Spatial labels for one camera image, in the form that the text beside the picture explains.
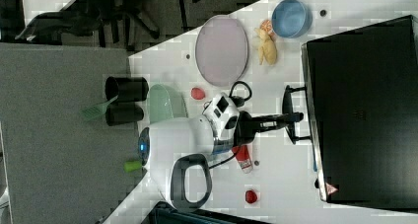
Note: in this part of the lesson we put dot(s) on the grey round plate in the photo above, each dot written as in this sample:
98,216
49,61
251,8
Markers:
221,51

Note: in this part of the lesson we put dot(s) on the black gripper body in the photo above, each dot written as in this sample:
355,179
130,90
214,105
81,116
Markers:
246,129

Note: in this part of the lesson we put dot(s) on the plush strawberry toy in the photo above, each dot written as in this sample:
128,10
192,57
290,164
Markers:
197,94

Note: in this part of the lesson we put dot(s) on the plush ketchup bottle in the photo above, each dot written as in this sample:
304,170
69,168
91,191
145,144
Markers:
243,158

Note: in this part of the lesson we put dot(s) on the small red tomato toy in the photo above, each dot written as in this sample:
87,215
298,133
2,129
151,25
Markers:
250,196

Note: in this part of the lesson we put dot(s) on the black toaster oven body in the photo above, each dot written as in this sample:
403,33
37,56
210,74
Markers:
362,102

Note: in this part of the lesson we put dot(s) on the plush peeled banana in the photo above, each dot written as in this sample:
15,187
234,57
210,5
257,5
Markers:
266,47

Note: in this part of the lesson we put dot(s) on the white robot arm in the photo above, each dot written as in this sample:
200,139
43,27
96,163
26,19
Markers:
168,148

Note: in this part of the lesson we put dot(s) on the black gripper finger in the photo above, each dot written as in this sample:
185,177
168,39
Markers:
278,121

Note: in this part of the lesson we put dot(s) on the green slotted spatula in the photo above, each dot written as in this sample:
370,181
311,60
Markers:
97,110

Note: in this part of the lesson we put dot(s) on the small black pot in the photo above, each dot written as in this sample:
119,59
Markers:
123,113

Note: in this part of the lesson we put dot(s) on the green perforated colander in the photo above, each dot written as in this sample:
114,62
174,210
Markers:
165,103

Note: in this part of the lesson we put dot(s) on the large black pot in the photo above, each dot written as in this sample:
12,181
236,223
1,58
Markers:
126,90

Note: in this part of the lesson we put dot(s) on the blue bowl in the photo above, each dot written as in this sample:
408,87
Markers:
291,19

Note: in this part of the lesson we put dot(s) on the black office chair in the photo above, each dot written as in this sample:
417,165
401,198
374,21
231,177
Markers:
86,16

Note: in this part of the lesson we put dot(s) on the blue metal frame rail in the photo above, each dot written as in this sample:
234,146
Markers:
163,213

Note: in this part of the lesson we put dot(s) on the green pepper toy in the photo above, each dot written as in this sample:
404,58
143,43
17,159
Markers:
131,166

